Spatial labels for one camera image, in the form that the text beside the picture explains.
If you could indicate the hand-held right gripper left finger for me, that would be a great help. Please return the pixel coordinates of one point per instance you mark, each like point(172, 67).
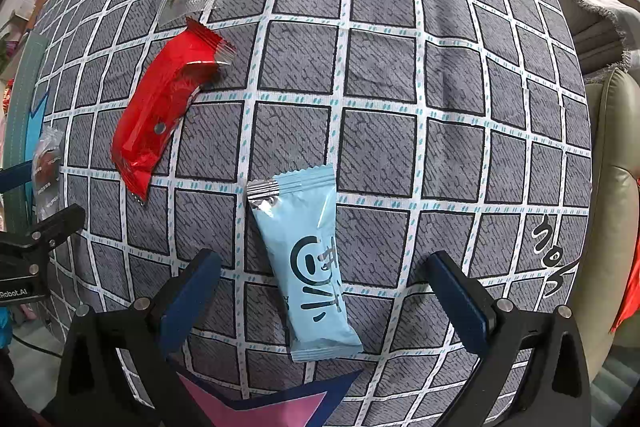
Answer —
point(192, 292)

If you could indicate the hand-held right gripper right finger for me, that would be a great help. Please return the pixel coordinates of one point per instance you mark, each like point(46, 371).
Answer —
point(457, 302)

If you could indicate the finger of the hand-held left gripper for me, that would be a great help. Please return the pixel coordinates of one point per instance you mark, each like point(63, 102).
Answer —
point(57, 222)
point(15, 178)

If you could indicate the clear snack packet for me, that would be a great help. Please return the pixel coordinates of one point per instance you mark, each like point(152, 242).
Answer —
point(47, 167)

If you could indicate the light blue snack packet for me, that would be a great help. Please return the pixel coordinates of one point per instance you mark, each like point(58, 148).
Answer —
point(310, 267)

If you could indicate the red snack packet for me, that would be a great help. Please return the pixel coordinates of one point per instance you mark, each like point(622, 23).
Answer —
point(160, 107)

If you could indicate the orange red cloth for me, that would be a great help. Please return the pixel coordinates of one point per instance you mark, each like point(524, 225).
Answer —
point(630, 257)

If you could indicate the grey checked blanket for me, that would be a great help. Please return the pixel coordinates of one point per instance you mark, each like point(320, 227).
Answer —
point(380, 117)

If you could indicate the beige leather sofa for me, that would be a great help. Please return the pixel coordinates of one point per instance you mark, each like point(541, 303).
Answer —
point(610, 132)

